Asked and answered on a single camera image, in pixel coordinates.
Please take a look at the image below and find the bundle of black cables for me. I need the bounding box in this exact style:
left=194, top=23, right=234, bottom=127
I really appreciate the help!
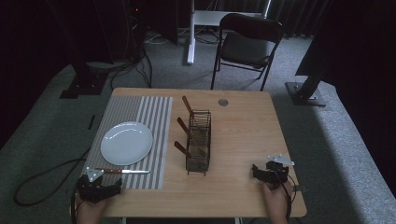
left=109, top=46, right=154, bottom=91

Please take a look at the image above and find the person's right hand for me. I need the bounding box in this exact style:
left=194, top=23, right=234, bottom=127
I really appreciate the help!
left=261, top=179, right=294, bottom=224

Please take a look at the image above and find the black folding chair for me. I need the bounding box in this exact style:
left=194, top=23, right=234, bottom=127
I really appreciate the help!
left=210, top=12, right=285, bottom=92

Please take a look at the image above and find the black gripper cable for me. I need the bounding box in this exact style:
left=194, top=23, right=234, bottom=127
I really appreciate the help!
left=70, top=183, right=82, bottom=224
left=271, top=162, right=297, bottom=222

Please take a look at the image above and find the black stand with bolted base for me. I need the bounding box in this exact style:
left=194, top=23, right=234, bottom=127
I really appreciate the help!
left=285, top=46, right=329, bottom=108

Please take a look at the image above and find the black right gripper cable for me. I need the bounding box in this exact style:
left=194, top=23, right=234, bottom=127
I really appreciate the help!
left=271, top=162, right=297, bottom=222

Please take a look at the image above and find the white round plate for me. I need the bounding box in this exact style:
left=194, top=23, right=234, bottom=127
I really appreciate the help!
left=99, top=120, right=154, bottom=167

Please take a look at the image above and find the black floor cable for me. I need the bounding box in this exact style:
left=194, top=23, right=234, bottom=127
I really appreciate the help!
left=13, top=147, right=92, bottom=207

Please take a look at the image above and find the black wire cutlery rack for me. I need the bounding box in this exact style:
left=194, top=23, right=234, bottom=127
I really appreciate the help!
left=185, top=108, right=212, bottom=177

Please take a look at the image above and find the person's left hand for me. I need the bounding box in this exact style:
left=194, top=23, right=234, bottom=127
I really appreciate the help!
left=74, top=192, right=114, bottom=224

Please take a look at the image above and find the dark curtain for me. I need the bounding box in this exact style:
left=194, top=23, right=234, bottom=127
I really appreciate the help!
left=267, top=0, right=331, bottom=40

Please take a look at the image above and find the black stand with base plate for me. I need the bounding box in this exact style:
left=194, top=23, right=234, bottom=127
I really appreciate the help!
left=59, top=60, right=108, bottom=100

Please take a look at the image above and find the grey striped placemat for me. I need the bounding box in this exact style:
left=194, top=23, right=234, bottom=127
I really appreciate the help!
left=80, top=95, right=174, bottom=190

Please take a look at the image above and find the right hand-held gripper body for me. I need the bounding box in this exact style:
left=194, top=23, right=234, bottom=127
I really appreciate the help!
left=264, top=153, right=295, bottom=191

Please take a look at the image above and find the wooden handled table knife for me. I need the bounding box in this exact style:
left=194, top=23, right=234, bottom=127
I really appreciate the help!
left=94, top=167, right=151, bottom=175

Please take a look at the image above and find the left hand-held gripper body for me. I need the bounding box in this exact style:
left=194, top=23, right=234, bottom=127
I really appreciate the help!
left=76, top=166, right=110, bottom=204

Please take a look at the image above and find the wooden handled cutlery piece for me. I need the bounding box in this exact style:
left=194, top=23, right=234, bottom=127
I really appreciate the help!
left=173, top=140, right=193, bottom=158
left=177, top=117, right=193, bottom=139
left=181, top=95, right=196, bottom=119

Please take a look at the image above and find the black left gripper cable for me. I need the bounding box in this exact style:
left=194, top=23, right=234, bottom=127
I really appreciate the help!
left=70, top=183, right=82, bottom=224

